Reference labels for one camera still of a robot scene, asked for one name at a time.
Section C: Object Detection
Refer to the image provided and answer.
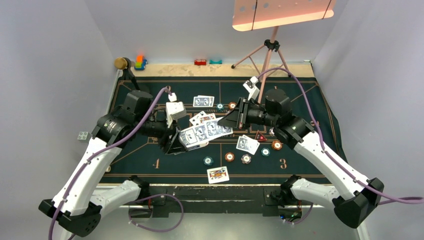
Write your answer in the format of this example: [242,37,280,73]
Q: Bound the red triangle marker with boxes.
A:
[254,130,268,142]

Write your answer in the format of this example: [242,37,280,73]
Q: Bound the face-down card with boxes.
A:
[236,135,260,155]

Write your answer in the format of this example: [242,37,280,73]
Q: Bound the pink white poker chip stack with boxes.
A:
[241,154,252,164]

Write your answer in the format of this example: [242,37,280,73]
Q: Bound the green poker table mat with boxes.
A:
[100,76,344,185]

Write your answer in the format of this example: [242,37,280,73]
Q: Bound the pink tripod stand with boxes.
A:
[231,26,288,103]

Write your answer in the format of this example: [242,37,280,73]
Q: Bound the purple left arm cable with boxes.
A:
[47,86,185,240]

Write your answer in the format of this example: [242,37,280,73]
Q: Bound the blue playing card deck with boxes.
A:
[179,126,209,151]

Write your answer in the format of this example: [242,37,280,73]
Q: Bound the face-up red court card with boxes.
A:
[199,113,216,123]

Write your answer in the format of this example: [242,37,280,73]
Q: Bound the face-up spades card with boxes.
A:
[189,111,208,126]

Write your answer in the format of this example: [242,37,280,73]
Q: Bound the card of deck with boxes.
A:
[203,117,233,140]

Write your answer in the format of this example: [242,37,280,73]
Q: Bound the colourful toy block stack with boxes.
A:
[134,54,148,71]

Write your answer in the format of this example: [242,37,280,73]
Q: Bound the black microphone stand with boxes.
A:
[118,68,141,91]

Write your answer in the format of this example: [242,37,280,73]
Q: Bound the pink perforated board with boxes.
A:
[232,0,336,32]

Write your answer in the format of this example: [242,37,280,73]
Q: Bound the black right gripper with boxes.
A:
[218,97,279,130]

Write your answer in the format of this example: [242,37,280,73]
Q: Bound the grey toy brick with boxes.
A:
[77,131,92,143]

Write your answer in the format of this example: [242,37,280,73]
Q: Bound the green poker chip stack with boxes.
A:
[203,156,214,166]

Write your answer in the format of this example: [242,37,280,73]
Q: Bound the face-up king card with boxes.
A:
[206,166,230,184]

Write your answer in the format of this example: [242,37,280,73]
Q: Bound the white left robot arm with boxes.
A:
[38,87,187,240]

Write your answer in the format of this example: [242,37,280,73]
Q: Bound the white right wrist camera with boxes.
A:
[243,76,260,100]

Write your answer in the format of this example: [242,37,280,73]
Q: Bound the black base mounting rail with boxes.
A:
[125,184,311,218]

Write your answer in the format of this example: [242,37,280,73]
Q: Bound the teal toy block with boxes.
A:
[209,59,223,65]

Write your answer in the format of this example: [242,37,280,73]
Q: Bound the white blue chips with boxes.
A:
[268,128,275,137]

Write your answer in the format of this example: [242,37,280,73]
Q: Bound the face-down cards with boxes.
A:
[192,95,215,108]

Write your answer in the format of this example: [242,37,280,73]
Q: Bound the red toy block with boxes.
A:
[194,58,207,66]

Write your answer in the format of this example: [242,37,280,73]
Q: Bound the orange poker chip stack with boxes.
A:
[224,152,235,162]

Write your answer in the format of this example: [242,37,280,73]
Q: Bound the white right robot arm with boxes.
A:
[218,89,384,229]

